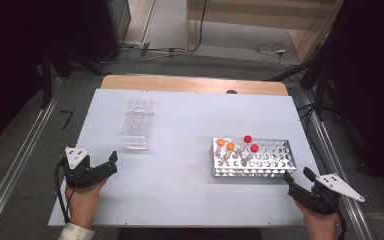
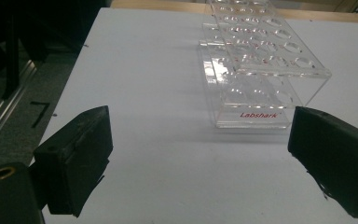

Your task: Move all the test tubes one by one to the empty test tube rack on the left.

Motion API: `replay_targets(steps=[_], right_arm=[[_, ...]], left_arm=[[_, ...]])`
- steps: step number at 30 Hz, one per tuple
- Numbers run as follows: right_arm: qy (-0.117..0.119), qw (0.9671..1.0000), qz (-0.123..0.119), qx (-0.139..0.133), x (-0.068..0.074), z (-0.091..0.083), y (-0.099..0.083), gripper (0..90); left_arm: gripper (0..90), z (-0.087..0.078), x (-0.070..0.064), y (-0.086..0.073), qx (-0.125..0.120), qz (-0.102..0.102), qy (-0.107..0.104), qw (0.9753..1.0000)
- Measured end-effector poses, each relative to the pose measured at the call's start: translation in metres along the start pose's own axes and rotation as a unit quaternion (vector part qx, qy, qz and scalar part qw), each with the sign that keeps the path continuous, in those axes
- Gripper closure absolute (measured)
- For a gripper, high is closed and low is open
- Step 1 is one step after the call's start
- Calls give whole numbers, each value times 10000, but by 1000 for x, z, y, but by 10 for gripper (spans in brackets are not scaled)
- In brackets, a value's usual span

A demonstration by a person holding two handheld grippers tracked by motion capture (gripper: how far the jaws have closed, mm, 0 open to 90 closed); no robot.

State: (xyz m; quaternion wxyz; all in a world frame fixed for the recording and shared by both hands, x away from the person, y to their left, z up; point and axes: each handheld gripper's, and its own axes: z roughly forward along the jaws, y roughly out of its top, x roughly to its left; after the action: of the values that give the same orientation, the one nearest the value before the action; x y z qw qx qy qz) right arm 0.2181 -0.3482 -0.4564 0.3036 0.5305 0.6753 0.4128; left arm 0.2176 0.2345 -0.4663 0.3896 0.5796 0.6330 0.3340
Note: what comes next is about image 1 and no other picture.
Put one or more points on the black metal stand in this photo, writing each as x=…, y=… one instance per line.
x=319, y=83
x=46, y=76

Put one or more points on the clear acrylic tube rack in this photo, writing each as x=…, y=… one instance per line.
x=137, y=126

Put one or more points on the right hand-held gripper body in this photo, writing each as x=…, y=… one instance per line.
x=320, y=201

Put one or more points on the red-capped centrifuge tube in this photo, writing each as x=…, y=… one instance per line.
x=247, y=139
x=254, y=148

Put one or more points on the dark cabinet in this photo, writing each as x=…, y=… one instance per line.
x=113, y=23

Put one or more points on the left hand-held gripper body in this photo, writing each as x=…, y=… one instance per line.
x=76, y=173

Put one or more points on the person's left hand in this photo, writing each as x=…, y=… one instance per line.
x=81, y=203

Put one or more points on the aluminium floor rail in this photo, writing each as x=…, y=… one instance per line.
x=20, y=156
x=333, y=150

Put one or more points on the person's right hand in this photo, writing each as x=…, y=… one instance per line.
x=321, y=226

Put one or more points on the orange-capped centrifuge tube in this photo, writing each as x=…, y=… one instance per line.
x=220, y=142
x=230, y=147

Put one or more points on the power strip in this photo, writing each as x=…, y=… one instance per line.
x=136, y=44

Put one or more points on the wooden shelf unit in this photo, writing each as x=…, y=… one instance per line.
x=263, y=13

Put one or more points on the metal tube rack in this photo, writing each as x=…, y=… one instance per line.
x=270, y=160

